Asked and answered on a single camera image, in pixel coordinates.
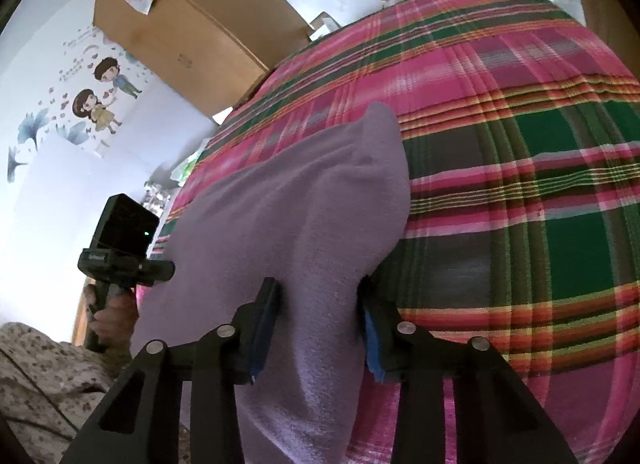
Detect wooden headboard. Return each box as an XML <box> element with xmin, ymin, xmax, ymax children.
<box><xmin>71</xmin><ymin>289</ymin><xmax>91</xmax><ymax>345</ymax></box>

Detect wooden wardrobe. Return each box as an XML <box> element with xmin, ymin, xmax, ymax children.
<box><xmin>92</xmin><ymin>0</ymin><xmax>313</xmax><ymax>120</ymax></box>

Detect small white open box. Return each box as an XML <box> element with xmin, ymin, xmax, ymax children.
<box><xmin>307</xmin><ymin>12</ymin><xmax>343</xmax><ymax>42</ymax></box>

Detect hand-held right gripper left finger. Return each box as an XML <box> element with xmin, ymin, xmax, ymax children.
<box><xmin>60</xmin><ymin>277</ymin><xmax>282</xmax><ymax>464</ymax></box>

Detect cartoon children wall sticker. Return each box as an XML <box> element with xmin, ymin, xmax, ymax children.
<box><xmin>5</xmin><ymin>27</ymin><xmax>156</xmax><ymax>182</ymax></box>

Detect purple fleece pants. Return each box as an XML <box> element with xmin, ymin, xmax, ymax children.
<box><xmin>130</xmin><ymin>102</ymin><xmax>413</xmax><ymax>464</ymax></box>

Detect pink green plaid bed sheet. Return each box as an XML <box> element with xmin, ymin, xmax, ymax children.
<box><xmin>150</xmin><ymin>0</ymin><xmax>640</xmax><ymax>464</ymax></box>

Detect person's left hand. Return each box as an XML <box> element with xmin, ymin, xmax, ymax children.
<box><xmin>84</xmin><ymin>284</ymin><xmax>141</xmax><ymax>346</ymax></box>

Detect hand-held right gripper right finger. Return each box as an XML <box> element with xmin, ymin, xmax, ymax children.
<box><xmin>356</xmin><ymin>283</ymin><xmax>576</xmax><ymax>464</ymax></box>

